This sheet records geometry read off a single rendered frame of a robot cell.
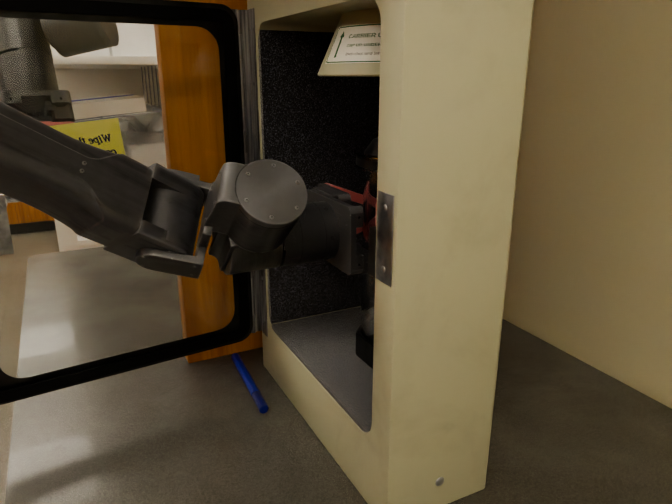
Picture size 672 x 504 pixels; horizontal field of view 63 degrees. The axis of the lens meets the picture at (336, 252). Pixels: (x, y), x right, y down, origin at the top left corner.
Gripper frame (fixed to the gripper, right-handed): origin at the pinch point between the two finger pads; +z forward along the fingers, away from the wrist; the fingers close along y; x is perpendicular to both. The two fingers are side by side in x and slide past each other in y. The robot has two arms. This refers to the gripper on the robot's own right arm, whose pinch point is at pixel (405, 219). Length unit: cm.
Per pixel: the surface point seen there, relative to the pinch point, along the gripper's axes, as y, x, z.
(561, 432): -11.0, 23.5, 14.0
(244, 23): 16.7, -20.1, -11.2
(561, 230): 8.3, 7.3, 32.3
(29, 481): 5.8, 23.0, -38.7
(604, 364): -1.7, 24.2, 32.3
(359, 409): -7.6, 15.7, -9.5
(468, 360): -14.5, 8.8, -2.7
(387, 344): -13.9, 5.8, -10.4
